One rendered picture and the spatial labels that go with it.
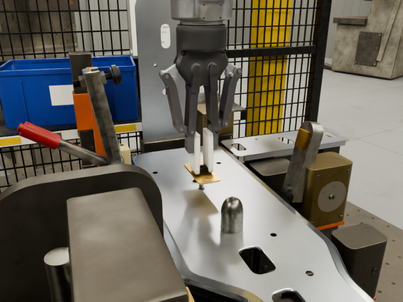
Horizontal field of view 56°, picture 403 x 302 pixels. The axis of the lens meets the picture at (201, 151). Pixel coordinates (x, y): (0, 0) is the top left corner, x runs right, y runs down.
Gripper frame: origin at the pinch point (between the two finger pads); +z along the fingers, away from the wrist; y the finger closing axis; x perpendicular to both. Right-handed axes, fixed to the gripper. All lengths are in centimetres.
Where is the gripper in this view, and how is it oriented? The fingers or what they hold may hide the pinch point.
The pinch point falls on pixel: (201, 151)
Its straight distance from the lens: 62.8
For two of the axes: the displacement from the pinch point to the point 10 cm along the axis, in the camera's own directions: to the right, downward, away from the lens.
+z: 0.0, 9.3, 3.8
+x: -3.5, -3.5, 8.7
